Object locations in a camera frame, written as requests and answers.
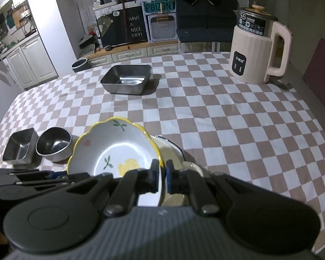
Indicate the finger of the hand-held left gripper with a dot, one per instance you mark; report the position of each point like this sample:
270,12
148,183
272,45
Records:
57,177

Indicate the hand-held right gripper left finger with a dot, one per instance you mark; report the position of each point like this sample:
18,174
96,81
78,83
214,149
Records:
155,178

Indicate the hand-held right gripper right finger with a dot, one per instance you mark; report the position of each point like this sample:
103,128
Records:
169,178

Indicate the white leaf-print plate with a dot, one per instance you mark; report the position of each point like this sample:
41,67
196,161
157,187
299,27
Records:
180,150

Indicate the round steel bowl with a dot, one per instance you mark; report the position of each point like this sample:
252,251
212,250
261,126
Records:
54,143

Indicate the yellow-rimmed lemon-print bowl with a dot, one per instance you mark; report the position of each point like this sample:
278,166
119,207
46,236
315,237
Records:
111,146

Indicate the large rectangular steel tray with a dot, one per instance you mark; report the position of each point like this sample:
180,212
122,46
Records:
124,75

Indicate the small rectangular steel container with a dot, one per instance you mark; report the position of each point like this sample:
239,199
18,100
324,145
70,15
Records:
19,146

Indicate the checkered tablecloth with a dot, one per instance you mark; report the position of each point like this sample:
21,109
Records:
205,113

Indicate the white kitchen cabinet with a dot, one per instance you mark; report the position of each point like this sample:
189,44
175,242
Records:
32,62

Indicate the cream electric kettle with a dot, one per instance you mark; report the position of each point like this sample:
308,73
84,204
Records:
249,48

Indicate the oven-print poster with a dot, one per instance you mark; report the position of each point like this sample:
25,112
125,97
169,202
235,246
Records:
162,24

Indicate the dark blue chair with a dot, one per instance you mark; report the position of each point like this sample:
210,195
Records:
205,24

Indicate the dark lettered wall poster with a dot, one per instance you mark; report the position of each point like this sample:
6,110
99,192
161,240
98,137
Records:
135,27

